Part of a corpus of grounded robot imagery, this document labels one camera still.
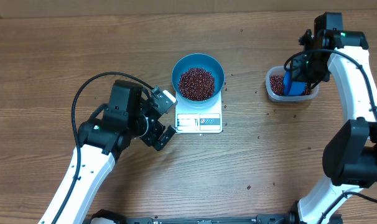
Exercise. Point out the white digital kitchen scale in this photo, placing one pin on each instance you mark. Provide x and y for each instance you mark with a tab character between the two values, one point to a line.
199	117

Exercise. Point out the blue metal bowl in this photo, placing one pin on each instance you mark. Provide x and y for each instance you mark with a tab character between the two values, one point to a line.
199	61

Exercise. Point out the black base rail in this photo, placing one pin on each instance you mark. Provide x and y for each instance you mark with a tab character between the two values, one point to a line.
109	217

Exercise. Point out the red beans in bowl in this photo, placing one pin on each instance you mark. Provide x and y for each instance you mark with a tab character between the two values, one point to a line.
196	84

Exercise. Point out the blue plastic measuring scoop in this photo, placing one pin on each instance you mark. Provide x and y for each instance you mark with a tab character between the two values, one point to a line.
292	88

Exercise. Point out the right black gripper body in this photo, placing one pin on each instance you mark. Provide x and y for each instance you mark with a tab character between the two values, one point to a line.
310	70

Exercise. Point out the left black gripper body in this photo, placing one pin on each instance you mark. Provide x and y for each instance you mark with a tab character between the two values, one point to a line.
148	132

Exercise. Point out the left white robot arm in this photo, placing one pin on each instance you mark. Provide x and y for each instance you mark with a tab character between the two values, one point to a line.
101	140

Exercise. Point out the clear plastic food container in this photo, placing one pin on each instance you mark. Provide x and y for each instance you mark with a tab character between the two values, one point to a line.
279	70

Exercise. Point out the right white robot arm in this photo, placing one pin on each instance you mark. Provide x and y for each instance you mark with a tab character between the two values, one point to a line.
350	159

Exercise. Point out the red beans in container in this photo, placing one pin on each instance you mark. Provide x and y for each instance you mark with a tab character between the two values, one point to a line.
277	85

